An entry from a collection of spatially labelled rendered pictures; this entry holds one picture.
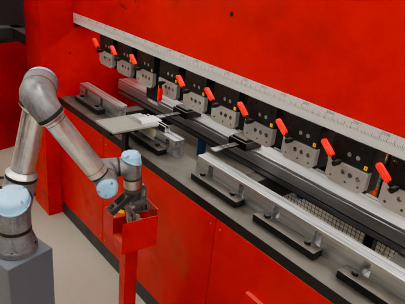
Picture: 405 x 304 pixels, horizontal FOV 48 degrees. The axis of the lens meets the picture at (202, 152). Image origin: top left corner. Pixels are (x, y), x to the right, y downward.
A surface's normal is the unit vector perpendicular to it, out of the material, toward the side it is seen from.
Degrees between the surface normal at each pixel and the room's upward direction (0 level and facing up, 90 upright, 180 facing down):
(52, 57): 90
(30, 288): 90
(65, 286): 0
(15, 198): 7
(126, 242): 90
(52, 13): 90
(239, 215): 0
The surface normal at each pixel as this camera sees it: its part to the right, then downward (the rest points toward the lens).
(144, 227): 0.54, 0.40
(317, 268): 0.10, -0.91
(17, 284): 0.80, 0.32
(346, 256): -0.77, 0.19
